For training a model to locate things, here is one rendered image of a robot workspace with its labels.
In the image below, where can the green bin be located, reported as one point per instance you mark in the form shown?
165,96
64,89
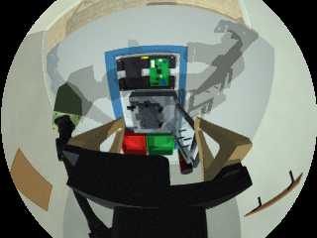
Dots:
159,144

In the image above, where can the red open box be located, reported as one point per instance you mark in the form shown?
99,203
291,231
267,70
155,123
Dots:
134,143

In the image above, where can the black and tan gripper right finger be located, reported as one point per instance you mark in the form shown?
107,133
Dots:
233,147

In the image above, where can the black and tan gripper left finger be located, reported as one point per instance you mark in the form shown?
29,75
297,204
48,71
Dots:
93,138

